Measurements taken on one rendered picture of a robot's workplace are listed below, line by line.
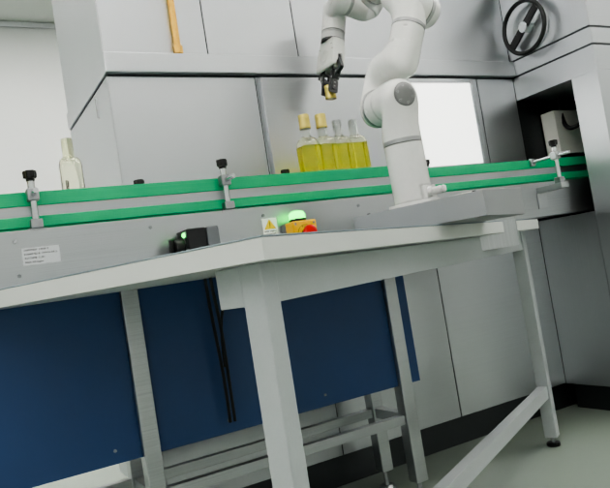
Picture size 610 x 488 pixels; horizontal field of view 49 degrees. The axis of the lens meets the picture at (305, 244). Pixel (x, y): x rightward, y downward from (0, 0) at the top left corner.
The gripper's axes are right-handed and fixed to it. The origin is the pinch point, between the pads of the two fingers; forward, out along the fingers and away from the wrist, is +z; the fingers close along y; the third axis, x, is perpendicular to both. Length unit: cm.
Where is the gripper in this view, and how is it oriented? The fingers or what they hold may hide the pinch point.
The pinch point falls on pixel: (329, 88)
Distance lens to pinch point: 212.4
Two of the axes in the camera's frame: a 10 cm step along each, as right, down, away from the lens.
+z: -0.7, 9.8, -1.7
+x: 8.7, 1.5, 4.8
